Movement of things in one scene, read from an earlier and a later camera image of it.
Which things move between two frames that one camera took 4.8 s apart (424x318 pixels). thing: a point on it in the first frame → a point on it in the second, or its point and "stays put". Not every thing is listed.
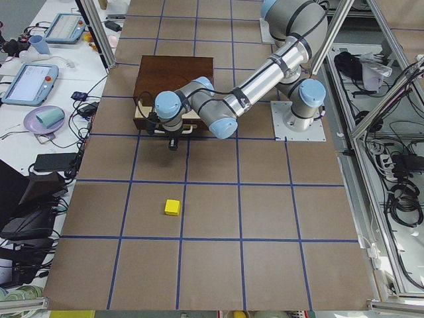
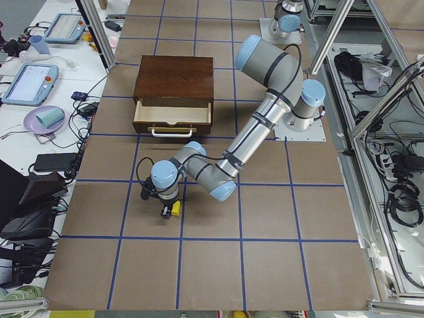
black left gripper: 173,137 → 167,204
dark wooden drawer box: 158,74 stays put
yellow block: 172,207 stays put
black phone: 55,161 stays put
